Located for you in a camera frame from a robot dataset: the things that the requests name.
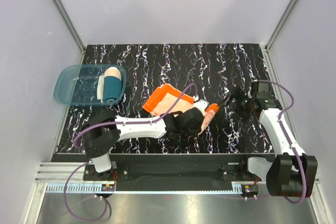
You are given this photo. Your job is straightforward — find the orange and cream Doraemon towel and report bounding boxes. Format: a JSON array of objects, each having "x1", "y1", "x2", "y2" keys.
[{"x1": 142, "y1": 83, "x2": 219, "y2": 135}]

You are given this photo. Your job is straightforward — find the teal and cream Doraemon towel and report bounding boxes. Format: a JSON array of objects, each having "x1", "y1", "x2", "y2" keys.
[{"x1": 97, "y1": 67, "x2": 122, "y2": 103}]

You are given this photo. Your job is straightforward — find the translucent blue plastic tray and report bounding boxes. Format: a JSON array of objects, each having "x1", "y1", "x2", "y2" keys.
[{"x1": 54, "y1": 65, "x2": 127, "y2": 106}]

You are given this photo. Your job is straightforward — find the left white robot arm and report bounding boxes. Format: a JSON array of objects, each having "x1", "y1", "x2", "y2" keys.
[{"x1": 79, "y1": 100, "x2": 208, "y2": 174}]

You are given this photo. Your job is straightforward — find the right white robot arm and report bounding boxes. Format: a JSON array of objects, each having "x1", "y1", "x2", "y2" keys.
[{"x1": 219, "y1": 80, "x2": 318, "y2": 204}]

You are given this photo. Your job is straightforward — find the right small circuit board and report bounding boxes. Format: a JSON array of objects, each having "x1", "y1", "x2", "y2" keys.
[{"x1": 244, "y1": 185, "x2": 259, "y2": 194}]

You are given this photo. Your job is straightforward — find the small circuit board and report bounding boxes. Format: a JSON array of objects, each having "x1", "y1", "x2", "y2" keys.
[
  {"x1": 244, "y1": 185, "x2": 259, "y2": 194},
  {"x1": 101, "y1": 184, "x2": 116, "y2": 191}
]

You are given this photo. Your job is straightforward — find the left small circuit board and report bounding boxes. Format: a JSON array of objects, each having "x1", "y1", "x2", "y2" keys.
[{"x1": 101, "y1": 184, "x2": 116, "y2": 191}]

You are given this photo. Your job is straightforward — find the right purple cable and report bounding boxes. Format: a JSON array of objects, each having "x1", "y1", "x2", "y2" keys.
[{"x1": 244, "y1": 80, "x2": 307, "y2": 204}]

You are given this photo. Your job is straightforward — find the purple cable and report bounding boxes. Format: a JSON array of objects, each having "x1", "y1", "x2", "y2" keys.
[
  {"x1": 244, "y1": 80, "x2": 307, "y2": 204},
  {"x1": 62, "y1": 82, "x2": 198, "y2": 222}
]

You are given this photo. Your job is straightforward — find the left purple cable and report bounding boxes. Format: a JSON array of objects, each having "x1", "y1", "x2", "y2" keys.
[{"x1": 62, "y1": 82, "x2": 198, "y2": 222}]

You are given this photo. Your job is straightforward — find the aluminium frame rail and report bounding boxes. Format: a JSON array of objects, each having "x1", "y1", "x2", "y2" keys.
[{"x1": 34, "y1": 162, "x2": 320, "y2": 184}]

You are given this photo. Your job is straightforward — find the slotted white cable duct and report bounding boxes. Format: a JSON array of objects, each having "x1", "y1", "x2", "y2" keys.
[{"x1": 46, "y1": 182, "x2": 242, "y2": 195}]

